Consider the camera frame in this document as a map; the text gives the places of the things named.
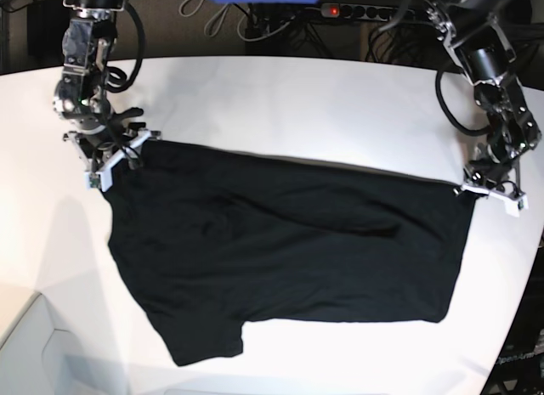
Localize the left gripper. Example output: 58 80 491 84
453 150 524 198

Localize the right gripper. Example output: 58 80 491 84
62 118 161 174

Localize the black t-shirt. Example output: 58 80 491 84
104 141 477 366

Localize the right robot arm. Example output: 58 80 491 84
53 0 146 176

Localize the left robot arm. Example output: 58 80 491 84
424 0 541 206

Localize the black box on floor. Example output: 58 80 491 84
26 0 70 59

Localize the grey plastic bin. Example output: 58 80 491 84
1 293 130 394

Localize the black power strip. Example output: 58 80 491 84
320 3 398 23

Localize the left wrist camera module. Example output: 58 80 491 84
504 195 529 217

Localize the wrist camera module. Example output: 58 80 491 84
85 170 113 192
504 195 529 217

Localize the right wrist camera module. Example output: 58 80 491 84
85 170 113 192

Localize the white looped floor cable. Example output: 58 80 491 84
178 0 233 37

